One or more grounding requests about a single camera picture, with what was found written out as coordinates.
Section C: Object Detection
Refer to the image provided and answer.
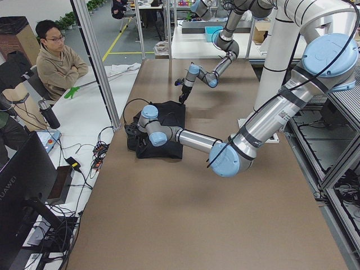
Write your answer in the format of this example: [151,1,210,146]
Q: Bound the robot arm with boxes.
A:
[174,0,274,104]
[127,1,359,177]

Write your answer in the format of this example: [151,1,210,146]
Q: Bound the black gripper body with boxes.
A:
[179,84,192,102]
[124,124,139,151]

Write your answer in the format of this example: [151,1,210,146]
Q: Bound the black graphic t-shirt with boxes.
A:
[130,101,186,159]

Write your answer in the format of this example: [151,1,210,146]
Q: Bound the black water bottle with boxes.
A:
[38,99,60,129]

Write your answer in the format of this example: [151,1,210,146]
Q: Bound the grey power strip red switches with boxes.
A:
[91,142,109,171]

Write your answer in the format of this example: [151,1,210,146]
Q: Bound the blue plastic bin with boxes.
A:
[204,26,223,43]

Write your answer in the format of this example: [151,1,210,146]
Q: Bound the teach pendant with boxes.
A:
[36,130,61,153]

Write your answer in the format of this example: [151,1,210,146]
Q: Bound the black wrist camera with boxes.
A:
[174,79,184,86]

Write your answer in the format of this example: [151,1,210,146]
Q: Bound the black laptop charger brick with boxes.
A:
[65,157,82,173]

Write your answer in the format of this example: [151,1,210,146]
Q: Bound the metal reacher rod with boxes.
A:
[64,63,141,99]

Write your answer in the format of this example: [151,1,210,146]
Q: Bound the black computer monitor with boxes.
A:
[1,132,72,269]

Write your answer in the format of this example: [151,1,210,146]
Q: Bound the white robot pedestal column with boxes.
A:
[233,1,300,149]

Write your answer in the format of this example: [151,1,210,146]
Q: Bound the man in beige hoodie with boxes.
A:
[35,20,88,101]

